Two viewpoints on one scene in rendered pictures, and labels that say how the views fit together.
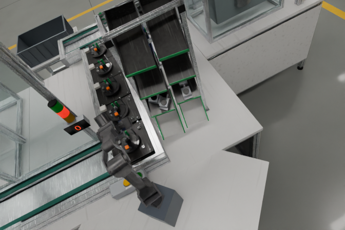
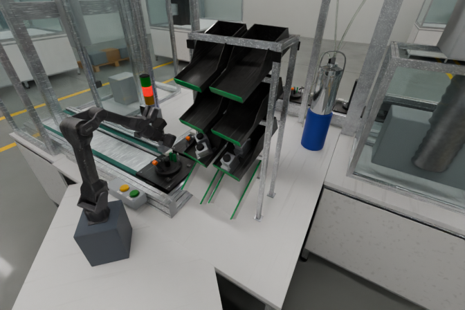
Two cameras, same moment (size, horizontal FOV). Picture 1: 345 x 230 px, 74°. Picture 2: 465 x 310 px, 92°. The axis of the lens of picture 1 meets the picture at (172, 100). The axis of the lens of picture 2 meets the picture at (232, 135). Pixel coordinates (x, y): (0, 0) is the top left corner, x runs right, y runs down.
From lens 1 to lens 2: 0.62 m
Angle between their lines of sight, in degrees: 31
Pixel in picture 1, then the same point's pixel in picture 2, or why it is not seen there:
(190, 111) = (228, 192)
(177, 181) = (149, 239)
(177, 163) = (173, 226)
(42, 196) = (97, 143)
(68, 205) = not seen: hidden behind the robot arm
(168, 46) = (232, 85)
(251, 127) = (270, 289)
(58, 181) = (113, 145)
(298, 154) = not seen: outside the picture
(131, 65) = (190, 76)
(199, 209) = (122, 284)
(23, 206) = not seen: hidden behind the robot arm
